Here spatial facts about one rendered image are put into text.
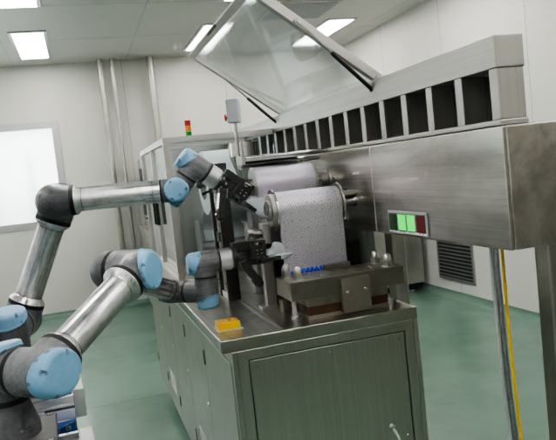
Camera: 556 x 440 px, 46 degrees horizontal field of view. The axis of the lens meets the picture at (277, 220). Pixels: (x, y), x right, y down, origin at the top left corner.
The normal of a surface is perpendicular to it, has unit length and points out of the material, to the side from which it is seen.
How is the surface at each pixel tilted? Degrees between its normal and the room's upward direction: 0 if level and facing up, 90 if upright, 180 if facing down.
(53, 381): 93
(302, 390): 90
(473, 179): 90
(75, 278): 90
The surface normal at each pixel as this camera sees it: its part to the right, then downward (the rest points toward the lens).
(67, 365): 0.84, 0.00
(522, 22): -0.95, 0.12
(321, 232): 0.29, 0.04
